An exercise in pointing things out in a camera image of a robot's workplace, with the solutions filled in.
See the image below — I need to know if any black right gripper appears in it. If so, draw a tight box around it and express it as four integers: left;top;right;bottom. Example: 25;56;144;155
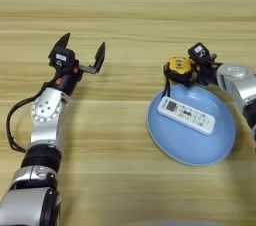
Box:
180;52;224;89

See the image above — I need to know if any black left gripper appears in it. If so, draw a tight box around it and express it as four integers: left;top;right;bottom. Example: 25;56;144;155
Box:
41;32;107;97

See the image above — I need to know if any yellow black tape measure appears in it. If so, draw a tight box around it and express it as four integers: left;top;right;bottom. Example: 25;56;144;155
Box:
162;55;195;101

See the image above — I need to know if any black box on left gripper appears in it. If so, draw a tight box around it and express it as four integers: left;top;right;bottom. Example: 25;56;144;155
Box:
48;45;76;70

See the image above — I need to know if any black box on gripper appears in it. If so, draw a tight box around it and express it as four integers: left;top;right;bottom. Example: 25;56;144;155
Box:
48;45;76;70
187;41;212;65

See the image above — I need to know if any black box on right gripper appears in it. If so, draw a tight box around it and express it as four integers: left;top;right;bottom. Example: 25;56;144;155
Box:
187;41;212;65

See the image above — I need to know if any white remote control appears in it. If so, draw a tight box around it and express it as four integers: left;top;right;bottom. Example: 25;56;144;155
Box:
157;95;216;136

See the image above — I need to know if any light blue round plate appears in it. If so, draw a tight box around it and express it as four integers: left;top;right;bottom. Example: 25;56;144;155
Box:
146;83;238;167

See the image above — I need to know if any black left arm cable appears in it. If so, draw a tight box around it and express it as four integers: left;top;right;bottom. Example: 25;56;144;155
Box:
5;89;46;154

